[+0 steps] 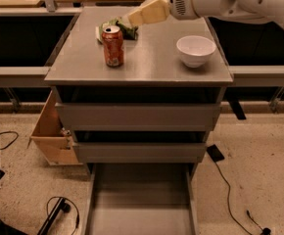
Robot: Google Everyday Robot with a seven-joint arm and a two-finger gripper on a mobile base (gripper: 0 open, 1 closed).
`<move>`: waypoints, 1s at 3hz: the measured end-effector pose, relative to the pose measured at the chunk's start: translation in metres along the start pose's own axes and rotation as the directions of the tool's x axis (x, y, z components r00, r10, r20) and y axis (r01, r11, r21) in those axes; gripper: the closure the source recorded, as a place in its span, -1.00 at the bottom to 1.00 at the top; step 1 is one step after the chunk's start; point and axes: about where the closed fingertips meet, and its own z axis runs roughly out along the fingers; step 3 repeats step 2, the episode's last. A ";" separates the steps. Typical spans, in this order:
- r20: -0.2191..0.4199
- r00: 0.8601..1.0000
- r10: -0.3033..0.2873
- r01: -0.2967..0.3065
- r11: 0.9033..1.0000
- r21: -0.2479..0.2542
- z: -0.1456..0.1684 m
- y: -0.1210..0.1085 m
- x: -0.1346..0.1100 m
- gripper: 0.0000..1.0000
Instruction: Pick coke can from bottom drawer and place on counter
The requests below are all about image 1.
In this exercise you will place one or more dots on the grey drawer cabinet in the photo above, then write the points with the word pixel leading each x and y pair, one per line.
pixel 151 74

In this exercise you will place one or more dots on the black stand with cable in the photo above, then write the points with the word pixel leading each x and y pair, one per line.
pixel 56 206

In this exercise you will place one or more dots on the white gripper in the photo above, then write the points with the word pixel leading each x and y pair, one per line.
pixel 179 3

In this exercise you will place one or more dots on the white ceramic bowl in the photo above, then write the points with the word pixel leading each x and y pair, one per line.
pixel 194 51

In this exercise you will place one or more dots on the black power adapter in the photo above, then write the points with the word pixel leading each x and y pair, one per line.
pixel 215 153

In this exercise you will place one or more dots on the grey middle drawer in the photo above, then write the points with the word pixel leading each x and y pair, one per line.
pixel 139 152

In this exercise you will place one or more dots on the grey open bottom drawer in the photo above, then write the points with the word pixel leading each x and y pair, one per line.
pixel 140 199

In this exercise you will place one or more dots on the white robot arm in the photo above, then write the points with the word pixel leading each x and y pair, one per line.
pixel 239 11

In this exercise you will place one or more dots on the brown cardboard box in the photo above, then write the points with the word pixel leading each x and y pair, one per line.
pixel 54 143

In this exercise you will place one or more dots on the grey metal rail right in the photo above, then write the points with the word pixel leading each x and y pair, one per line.
pixel 257 76

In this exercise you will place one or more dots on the grey metal rail left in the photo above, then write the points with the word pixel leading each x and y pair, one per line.
pixel 23 77

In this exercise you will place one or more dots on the red coke can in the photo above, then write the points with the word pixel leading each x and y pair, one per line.
pixel 112 42

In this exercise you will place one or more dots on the grey top drawer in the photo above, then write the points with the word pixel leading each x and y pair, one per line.
pixel 138 117

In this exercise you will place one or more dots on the green chip bag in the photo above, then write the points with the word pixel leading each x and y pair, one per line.
pixel 129 32

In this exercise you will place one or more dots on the grey metal rail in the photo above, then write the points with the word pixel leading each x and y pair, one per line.
pixel 257 76
pixel 23 77

